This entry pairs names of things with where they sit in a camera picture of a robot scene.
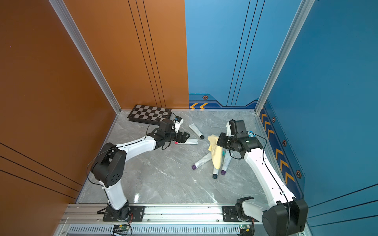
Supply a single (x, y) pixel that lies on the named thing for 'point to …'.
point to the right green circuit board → (244, 226)
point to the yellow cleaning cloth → (216, 151)
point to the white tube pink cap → (194, 141)
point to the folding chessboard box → (149, 114)
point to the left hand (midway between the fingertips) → (185, 131)
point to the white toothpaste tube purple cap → (228, 155)
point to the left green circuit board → (121, 227)
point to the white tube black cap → (194, 128)
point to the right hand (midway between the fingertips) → (218, 139)
